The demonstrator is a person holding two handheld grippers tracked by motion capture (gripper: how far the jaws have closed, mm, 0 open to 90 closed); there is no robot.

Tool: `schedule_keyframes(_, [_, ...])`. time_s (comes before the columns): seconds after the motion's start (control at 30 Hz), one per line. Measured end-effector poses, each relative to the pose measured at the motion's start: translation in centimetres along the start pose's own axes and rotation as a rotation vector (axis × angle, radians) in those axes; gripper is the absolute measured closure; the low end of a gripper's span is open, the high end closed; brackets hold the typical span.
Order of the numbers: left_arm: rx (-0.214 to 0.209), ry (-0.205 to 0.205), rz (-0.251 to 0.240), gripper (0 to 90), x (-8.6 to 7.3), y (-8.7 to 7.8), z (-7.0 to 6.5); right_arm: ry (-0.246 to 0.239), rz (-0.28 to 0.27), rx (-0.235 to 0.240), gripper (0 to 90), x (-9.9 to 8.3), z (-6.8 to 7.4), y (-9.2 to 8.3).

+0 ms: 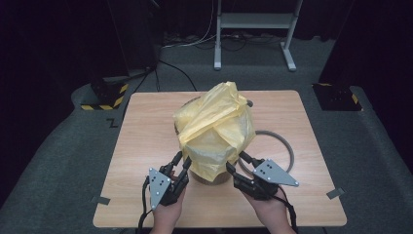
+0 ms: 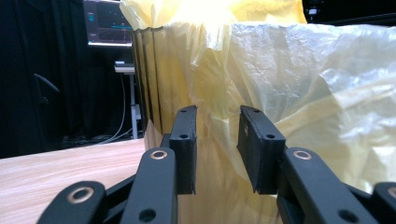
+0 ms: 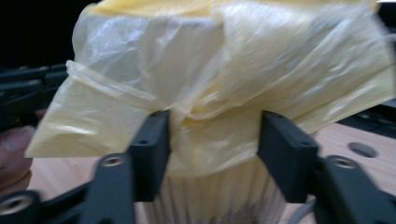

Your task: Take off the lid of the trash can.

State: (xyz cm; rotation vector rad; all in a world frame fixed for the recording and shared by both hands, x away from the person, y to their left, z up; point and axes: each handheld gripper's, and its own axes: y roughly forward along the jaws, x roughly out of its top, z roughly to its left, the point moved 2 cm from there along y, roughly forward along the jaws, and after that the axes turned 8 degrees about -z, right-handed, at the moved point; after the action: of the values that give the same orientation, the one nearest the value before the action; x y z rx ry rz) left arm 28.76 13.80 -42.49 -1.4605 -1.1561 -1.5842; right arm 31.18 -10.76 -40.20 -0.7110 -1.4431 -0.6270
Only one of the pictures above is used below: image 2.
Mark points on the white metal stand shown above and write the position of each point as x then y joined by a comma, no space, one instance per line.
134,102

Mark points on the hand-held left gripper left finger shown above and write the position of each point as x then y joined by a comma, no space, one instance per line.
186,149

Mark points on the translucent brown ribbed trash bin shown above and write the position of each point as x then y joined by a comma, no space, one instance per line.
149,77

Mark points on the computer monitor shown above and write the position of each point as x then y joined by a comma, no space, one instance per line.
109,25

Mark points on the yellow plastic trash bag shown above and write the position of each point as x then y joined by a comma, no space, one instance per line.
295,77

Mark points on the black curtain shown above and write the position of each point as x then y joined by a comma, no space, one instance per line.
31,77

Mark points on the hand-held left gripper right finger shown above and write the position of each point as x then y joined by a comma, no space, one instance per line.
258,149

